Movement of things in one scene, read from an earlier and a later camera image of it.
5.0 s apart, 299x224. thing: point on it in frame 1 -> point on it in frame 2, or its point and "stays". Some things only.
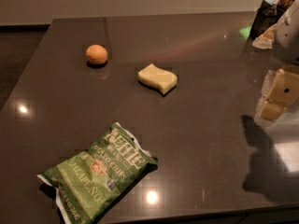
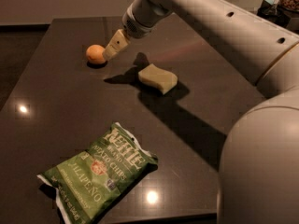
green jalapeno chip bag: x=90 y=182 stays
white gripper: x=288 y=39 -> x=135 y=26
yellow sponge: x=158 y=78 stays
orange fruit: x=96 y=53 stays
